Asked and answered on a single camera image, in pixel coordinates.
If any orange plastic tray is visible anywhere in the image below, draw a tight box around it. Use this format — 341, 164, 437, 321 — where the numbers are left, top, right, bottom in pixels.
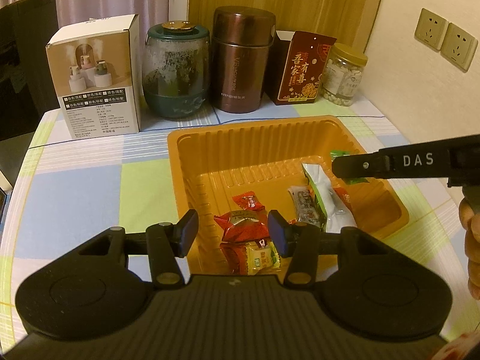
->
168, 116, 409, 275

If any red round-wrapped pastry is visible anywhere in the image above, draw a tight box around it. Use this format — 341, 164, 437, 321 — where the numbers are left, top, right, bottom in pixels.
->
214, 210, 269, 244

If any red square snack packet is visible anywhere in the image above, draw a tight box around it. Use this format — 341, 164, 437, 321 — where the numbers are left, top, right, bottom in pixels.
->
220, 243, 248, 275

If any brown metal canister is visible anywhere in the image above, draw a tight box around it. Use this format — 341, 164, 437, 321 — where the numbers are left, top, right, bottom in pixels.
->
209, 6, 276, 114

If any wall socket pair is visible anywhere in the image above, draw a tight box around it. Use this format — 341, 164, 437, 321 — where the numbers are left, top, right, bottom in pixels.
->
414, 8, 479, 72

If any clear jar of nuts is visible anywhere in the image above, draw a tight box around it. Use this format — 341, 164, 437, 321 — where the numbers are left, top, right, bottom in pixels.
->
320, 42, 368, 107

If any black chair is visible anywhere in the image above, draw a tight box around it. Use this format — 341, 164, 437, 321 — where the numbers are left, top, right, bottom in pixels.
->
1, 0, 59, 185

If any checkered tablecloth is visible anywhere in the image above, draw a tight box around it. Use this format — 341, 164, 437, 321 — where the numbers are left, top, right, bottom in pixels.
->
1, 97, 479, 351

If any green glass tea jar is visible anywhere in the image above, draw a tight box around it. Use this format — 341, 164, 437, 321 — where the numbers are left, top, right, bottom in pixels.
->
142, 20, 210, 119

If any white humidifier box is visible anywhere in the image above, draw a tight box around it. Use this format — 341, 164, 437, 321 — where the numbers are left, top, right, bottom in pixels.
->
46, 14, 141, 139

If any red candy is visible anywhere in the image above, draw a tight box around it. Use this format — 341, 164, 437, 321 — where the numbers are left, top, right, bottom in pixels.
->
232, 191, 265, 212

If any person's right hand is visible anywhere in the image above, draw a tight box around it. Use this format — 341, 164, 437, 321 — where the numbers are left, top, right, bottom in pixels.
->
459, 198, 480, 300

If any red gift box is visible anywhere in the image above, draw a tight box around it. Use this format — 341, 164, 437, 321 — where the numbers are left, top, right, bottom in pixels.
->
264, 30, 336, 106

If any clear black snack packet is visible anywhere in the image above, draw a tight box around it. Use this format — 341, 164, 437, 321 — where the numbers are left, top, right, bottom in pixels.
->
288, 185, 326, 231

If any silver green snack wrapper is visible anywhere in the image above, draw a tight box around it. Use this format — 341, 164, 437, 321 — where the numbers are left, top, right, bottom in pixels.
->
302, 163, 357, 233

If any yellow small candy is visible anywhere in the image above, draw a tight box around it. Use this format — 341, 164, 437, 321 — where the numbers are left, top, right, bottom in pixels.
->
246, 240, 281, 275

